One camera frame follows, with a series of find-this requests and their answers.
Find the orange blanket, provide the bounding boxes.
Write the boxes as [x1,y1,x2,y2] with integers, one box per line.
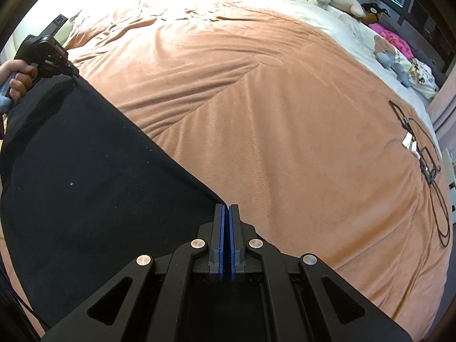
[0,0,454,328]

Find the person's left hand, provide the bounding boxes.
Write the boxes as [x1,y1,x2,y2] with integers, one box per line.
[0,60,38,100]

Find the right hand-held gripper cable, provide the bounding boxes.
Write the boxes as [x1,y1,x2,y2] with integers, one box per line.
[0,256,52,330]

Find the cream bed sheet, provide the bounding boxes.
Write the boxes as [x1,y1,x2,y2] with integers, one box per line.
[64,0,439,129]

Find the black pants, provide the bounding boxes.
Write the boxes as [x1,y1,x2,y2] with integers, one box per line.
[0,75,223,332]

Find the white plush toy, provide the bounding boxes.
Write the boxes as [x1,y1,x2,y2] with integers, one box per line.
[315,0,367,18]

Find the black plush toy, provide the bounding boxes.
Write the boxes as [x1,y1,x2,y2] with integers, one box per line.
[360,3,390,24]

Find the pink plush cloth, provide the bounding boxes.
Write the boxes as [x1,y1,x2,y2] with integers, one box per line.
[369,23,414,61]

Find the dark window frame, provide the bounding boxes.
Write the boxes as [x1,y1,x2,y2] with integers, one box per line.
[338,0,449,75]

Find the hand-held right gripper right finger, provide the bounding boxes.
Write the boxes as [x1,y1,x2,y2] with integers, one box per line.
[228,204,414,342]

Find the black cable bundle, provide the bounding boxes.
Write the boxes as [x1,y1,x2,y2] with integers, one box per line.
[388,100,451,248]

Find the grey-blue plush toy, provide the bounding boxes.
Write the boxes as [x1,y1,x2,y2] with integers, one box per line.
[376,53,414,88]

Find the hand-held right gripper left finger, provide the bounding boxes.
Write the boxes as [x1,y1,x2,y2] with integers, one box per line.
[43,204,227,342]

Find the white printed pillow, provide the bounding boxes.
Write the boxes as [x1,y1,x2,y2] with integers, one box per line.
[402,57,439,100]

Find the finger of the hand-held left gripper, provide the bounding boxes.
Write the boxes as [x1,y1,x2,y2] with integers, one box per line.
[48,59,81,78]

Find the white nightstand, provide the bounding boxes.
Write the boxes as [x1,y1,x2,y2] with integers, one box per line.
[447,178,456,225]

